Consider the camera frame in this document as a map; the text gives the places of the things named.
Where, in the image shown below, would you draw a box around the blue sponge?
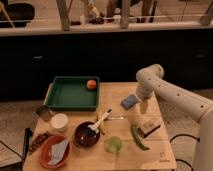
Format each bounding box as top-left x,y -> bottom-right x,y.
121,94 -> 138,110

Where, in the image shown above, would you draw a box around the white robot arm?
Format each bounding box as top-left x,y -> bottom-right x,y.
136,64 -> 213,171

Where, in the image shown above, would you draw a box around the green plastic tray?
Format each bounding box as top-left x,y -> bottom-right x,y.
45,76 -> 99,111

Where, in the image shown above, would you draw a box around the wooden block brush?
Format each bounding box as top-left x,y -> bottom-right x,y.
139,118 -> 161,138

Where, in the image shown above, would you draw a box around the green chili pepper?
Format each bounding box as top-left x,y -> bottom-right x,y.
130,125 -> 149,150

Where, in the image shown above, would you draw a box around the metal fork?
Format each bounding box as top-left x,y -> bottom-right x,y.
105,116 -> 125,120

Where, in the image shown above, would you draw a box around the yellow banana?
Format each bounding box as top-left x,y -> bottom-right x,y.
96,111 -> 105,135

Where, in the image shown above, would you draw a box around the green plastic cup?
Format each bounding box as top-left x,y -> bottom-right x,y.
105,136 -> 122,153

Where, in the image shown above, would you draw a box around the white spoon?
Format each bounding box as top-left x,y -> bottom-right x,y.
87,109 -> 111,134

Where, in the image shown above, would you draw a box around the orange fruit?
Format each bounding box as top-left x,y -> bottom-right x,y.
87,80 -> 97,90

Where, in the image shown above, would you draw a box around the dark purple bowl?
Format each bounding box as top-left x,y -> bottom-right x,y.
74,122 -> 100,148

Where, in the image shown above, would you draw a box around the white round container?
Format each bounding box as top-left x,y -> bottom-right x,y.
51,113 -> 69,132

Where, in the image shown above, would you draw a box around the crumpled white paper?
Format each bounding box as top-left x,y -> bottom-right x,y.
48,139 -> 69,165

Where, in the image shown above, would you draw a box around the orange bowl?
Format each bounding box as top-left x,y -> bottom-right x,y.
39,135 -> 70,169

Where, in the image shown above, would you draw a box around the dark red grapes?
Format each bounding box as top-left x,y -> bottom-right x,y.
28,132 -> 50,154

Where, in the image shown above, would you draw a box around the black chair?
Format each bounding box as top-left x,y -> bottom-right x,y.
0,0 -> 35,28

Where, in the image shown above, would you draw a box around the black cable on floor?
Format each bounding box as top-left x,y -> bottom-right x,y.
169,133 -> 201,171

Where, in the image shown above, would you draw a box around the black table bracket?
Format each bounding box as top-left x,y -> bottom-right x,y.
22,128 -> 33,158

